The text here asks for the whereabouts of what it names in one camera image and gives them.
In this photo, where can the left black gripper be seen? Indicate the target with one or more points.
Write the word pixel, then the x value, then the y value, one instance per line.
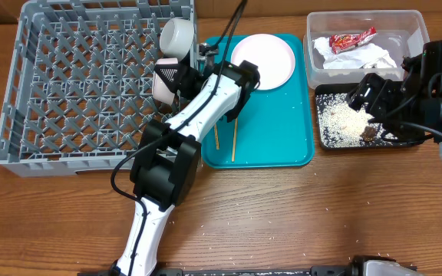
pixel 183 72

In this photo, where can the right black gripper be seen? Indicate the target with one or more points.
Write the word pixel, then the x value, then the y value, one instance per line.
pixel 377 96

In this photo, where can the pink bowl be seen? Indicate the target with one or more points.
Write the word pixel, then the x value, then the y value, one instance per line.
pixel 161 92

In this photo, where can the brown food scrap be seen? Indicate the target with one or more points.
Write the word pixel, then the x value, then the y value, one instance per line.
pixel 369 134

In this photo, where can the grey-white bowl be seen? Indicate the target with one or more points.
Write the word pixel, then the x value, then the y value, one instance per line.
pixel 176 38

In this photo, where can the white napkin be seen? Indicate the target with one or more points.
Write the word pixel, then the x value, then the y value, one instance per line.
pixel 368 56

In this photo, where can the red snack wrapper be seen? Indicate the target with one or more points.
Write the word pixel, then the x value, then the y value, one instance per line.
pixel 345 42

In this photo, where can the wooden chopstick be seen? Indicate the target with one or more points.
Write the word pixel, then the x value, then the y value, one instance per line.
pixel 216 135
pixel 235 128

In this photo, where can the large white round plate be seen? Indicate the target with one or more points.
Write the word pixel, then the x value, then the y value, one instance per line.
pixel 274 58

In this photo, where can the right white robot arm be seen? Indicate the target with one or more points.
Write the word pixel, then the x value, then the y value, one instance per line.
pixel 411 110

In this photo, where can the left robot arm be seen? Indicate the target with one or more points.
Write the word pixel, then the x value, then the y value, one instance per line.
pixel 164 166

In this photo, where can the clear plastic waste bin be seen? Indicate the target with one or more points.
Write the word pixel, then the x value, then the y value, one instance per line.
pixel 399 32

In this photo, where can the grey plastic dishwasher rack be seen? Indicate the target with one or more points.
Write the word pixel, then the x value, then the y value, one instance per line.
pixel 79 89

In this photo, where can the black rectangular tray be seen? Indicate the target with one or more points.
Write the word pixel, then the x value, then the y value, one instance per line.
pixel 320 115

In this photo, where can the teal plastic serving tray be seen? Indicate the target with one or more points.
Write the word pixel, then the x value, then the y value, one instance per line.
pixel 274 127

